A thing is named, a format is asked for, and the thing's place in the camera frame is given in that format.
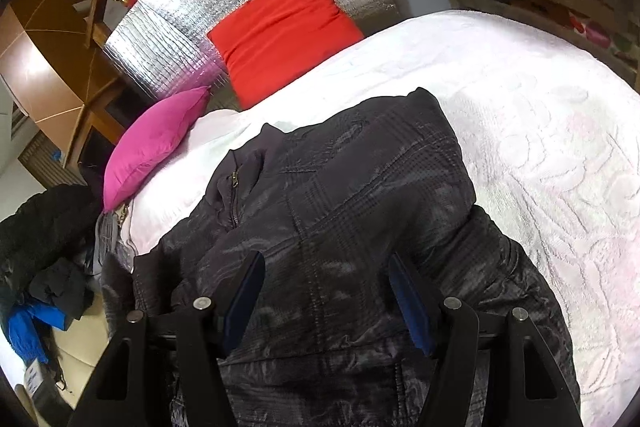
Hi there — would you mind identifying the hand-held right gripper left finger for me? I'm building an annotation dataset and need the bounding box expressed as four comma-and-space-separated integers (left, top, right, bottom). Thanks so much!
67, 250, 266, 427

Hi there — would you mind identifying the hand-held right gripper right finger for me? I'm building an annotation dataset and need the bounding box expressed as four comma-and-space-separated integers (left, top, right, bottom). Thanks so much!
387, 253, 583, 427

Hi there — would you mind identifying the dark plaid padded jacket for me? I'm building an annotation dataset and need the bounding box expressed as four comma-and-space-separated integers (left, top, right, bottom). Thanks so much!
102, 87, 581, 427

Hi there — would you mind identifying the grey garment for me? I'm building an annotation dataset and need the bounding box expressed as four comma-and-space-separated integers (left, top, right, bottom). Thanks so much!
82, 207, 138, 278

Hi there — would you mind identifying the pink pillow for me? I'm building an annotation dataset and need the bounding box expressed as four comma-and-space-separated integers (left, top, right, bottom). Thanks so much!
102, 85, 212, 212

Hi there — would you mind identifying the dark grey cloth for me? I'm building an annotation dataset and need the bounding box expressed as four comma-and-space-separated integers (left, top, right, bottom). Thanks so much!
27, 257, 93, 320

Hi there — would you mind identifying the black fleece coat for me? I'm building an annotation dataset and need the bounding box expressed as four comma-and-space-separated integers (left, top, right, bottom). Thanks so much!
0, 183, 103, 303

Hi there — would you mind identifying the blue garment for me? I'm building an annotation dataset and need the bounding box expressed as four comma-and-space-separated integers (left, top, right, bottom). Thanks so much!
7, 302, 68, 365

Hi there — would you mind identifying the white embossed blanket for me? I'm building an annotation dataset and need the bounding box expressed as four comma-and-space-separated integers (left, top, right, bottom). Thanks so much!
127, 9, 640, 427

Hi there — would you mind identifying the red cushion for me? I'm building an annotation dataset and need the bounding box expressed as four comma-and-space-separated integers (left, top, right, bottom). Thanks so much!
206, 0, 365, 110

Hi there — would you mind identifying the silver foil insulation mat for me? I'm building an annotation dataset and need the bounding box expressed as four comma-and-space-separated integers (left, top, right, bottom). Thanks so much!
102, 0, 403, 118

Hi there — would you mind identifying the wooden cabinet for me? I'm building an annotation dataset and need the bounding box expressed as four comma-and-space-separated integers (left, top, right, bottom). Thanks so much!
0, 0, 126, 168

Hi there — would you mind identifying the cream padded bed frame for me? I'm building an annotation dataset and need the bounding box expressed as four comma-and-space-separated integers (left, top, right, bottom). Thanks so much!
50, 292, 111, 383

